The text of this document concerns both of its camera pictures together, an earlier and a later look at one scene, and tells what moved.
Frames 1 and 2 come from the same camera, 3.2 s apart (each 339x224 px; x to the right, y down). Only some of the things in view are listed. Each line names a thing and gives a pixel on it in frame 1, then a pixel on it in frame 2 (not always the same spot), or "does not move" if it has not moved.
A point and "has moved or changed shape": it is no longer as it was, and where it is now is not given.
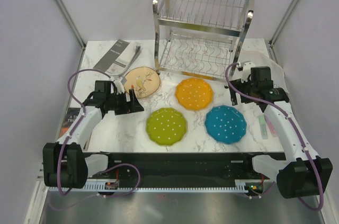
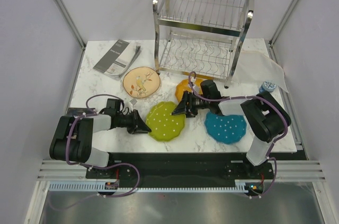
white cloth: x=258 y=59 does not move
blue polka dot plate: x=226 y=124 does not move
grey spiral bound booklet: x=119 y=59 does not move
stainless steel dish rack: x=198 y=32 does not move
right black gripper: x=233 y=97 to x=183 y=107
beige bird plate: x=145 y=81 does not move
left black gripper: x=125 y=108 to x=140 y=127
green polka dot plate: x=166 y=126 has moved or changed shape
